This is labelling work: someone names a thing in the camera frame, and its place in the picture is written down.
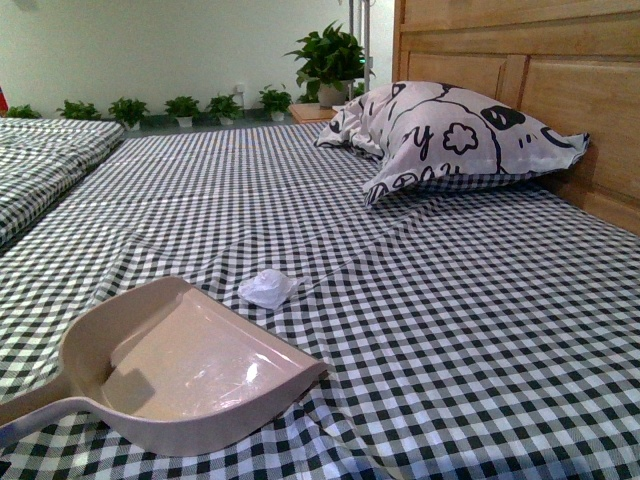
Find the small potted plant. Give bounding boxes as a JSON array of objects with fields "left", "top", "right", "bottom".
[
  {"left": 165, "top": 96, "right": 199, "bottom": 128},
  {"left": 259, "top": 84, "right": 292, "bottom": 122},
  {"left": 207, "top": 94, "right": 244, "bottom": 126},
  {"left": 108, "top": 97, "right": 149, "bottom": 131},
  {"left": 56, "top": 99, "right": 102, "bottom": 121},
  {"left": 6, "top": 104, "right": 42, "bottom": 119}
]

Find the wooden bed headboard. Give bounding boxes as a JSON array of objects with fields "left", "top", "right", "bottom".
[{"left": 392, "top": 1, "right": 639, "bottom": 232}]

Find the folded checkered quilt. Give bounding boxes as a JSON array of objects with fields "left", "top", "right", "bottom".
[{"left": 1, "top": 118, "right": 124, "bottom": 244}]

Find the far wooden nightstand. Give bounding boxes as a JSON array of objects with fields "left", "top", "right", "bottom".
[{"left": 289, "top": 103, "right": 338, "bottom": 124}]

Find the crumpled white paper trash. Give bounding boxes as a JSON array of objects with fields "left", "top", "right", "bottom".
[{"left": 238, "top": 269, "right": 308, "bottom": 310}]

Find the metal stand pole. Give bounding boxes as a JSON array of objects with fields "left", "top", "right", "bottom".
[{"left": 348, "top": 0, "right": 373, "bottom": 92}]

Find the large potted green plant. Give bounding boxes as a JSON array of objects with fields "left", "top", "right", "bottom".
[{"left": 286, "top": 22, "right": 365, "bottom": 109}]

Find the beige plastic dustpan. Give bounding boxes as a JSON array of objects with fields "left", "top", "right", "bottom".
[{"left": 1, "top": 277, "right": 326, "bottom": 456}]

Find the cartoon print pillow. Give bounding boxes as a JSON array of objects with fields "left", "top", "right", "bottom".
[{"left": 315, "top": 81, "right": 589, "bottom": 205}]

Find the black white checkered bedsheet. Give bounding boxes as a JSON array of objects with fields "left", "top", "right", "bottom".
[{"left": 1, "top": 125, "right": 639, "bottom": 479}]

